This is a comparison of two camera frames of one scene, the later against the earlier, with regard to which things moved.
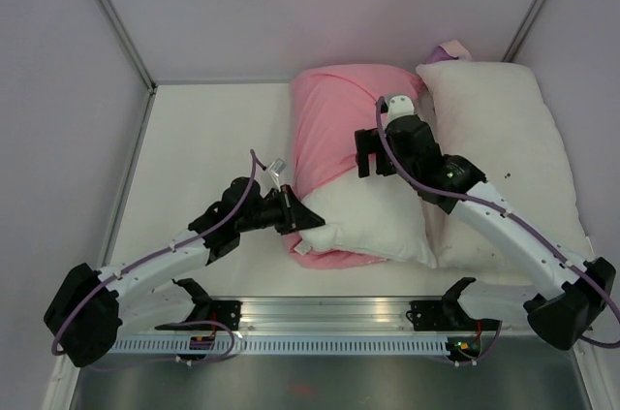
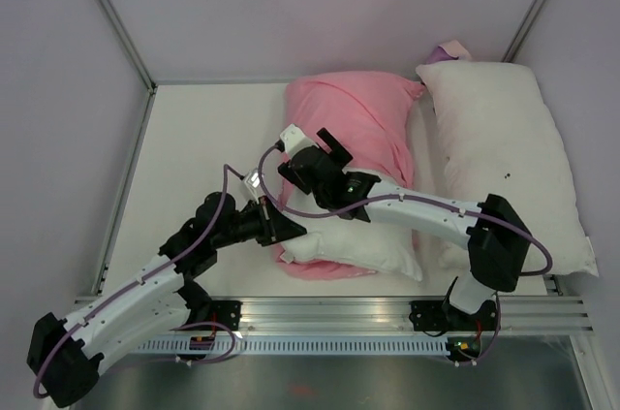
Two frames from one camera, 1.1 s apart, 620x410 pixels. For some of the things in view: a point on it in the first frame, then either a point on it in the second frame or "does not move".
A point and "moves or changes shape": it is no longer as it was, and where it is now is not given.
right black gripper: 368,142 -> 339,151
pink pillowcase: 324,259 -> 368,116
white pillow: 380,215 moves or changes shape
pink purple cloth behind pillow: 449,50 does not move
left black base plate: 228,313 does not move
